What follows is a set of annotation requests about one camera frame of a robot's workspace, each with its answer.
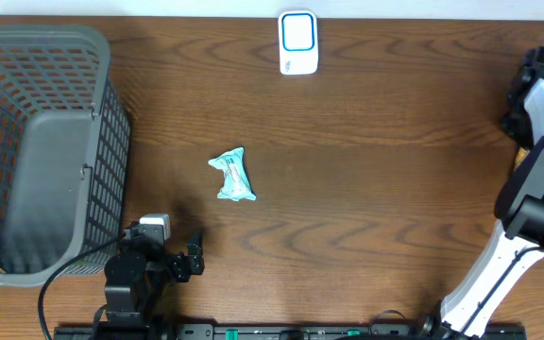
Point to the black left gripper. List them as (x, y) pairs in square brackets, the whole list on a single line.
[(181, 269)]

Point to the mint green tissue pack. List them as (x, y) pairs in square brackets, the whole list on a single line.
[(236, 184)]

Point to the yellow snack bag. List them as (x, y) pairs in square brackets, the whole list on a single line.
[(520, 156)]

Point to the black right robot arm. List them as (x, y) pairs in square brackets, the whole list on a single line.
[(517, 239)]

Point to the white barcode scanner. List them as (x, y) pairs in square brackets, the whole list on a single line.
[(298, 43)]

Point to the dark grey plastic basket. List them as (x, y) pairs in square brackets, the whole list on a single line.
[(64, 139)]

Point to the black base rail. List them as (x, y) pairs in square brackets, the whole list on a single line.
[(379, 329)]

